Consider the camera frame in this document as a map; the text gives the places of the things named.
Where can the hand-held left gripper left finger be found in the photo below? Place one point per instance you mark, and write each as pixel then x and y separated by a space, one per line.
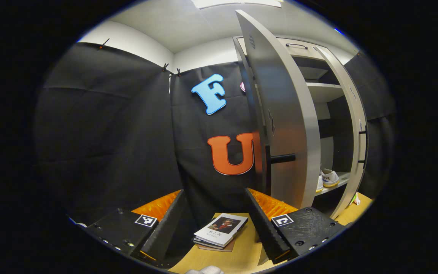
pixel 165 228

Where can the grey cabinet door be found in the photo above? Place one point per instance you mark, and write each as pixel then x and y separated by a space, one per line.
pixel 287 114
pixel 356 175

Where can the white canvas shoe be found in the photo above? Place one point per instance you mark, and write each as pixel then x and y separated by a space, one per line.
pixel 319 184
pixel 330 178

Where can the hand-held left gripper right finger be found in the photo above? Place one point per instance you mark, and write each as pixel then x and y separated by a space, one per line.
pixel 266 228

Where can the black spine book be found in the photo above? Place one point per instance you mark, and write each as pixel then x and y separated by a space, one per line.
pixel 222 228

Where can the green and pink toy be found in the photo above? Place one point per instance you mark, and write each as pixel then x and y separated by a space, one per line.
pixel 355 199

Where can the grey shoe cabinet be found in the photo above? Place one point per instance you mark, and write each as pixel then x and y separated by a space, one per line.
pixel 323 91

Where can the grey cabinet drawer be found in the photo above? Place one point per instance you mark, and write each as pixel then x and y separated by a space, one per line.
pixel 307 54

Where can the black backdrop cloth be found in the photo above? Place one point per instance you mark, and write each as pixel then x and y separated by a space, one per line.
pixel 108 133
pixel 203 125

